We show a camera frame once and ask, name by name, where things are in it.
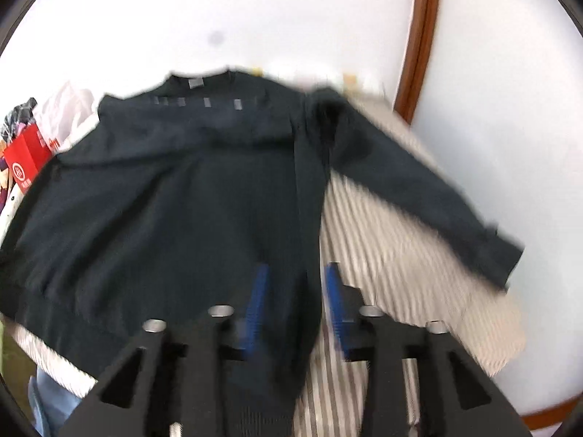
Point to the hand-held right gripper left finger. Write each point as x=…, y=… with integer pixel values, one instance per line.
x=256, y=309

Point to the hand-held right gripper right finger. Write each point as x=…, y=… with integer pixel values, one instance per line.
x=335, y=309

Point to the black sweater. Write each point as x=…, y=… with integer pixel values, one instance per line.
x=159, y=191

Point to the striped bed sheet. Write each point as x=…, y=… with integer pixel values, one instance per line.
x=387, y=259

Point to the light blue cloth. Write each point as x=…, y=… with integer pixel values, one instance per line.
x=52, y=405

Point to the white printed quilt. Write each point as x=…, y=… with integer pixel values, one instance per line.
x=351, y=80

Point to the brown wooden baseboard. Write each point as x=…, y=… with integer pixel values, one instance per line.
x=551, y=414

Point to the red paper bag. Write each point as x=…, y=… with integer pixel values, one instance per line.
x=27, y=159

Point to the white plastic bag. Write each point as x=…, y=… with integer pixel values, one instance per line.
x=68, y=104

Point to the brown wooden door trim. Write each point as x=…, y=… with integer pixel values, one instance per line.
x=421, y=32

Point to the dark plaid cloth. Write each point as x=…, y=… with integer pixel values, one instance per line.
x=18, y=120

